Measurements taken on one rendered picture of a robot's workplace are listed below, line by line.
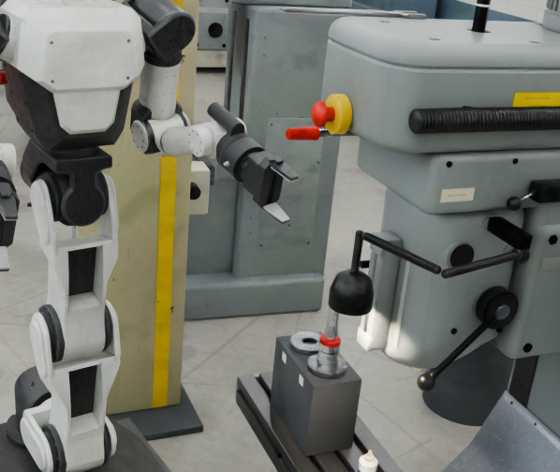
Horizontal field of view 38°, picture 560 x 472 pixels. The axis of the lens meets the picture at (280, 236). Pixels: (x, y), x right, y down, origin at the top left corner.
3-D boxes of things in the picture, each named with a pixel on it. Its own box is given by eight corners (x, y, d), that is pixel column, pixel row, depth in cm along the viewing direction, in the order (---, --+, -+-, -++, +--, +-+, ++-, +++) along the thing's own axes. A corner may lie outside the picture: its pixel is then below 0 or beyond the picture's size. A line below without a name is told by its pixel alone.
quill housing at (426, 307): (407, 390, 138) (438, 213, 126) (352, 330, 156) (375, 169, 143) (500, 374, 146) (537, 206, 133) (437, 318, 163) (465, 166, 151)
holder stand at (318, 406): (304, 457, 184) (314, 381, 177) (269, 402, 203) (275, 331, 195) (352, 448, 189) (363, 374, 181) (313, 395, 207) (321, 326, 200)
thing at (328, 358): (338, 369, 182) (341, 347, 180) (316, 367, 182) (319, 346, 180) (337, 359, 186) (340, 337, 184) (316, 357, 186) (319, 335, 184)
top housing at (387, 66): (382, 159, 115) (399, 44, 109) (306, 110, 137) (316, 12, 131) (636, 148, 133) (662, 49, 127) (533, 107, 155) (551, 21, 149)
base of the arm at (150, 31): (119, 40, 192) (110, -3, 184) (166, 21, 197) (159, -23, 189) (152, 71, 184) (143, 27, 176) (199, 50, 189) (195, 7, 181)
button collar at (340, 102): (338, 139, 123) (343, 99, 120) (321, 127, 128) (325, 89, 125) (349, 139, 124) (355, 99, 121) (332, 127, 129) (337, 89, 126)
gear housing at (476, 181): (426, 219, 123) (436, 155, 119) (352, 167, 144) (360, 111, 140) (598, 206, 136) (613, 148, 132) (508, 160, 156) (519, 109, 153)
